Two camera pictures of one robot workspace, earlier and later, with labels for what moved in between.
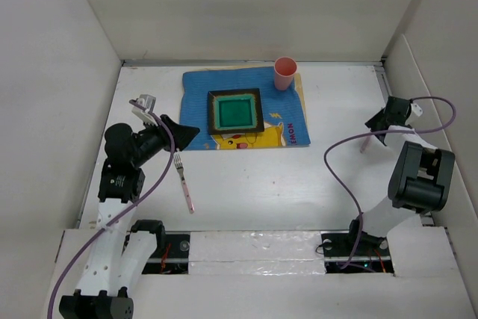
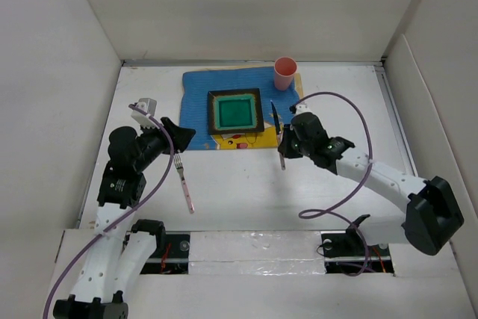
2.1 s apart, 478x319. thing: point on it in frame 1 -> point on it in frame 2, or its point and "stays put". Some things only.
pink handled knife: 365,144 -> 279,136
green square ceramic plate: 234,111 stays put
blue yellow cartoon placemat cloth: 283,122 stays put
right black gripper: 373,122 -> 285,146
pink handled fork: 179,165 stays put
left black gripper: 183,133 stays put
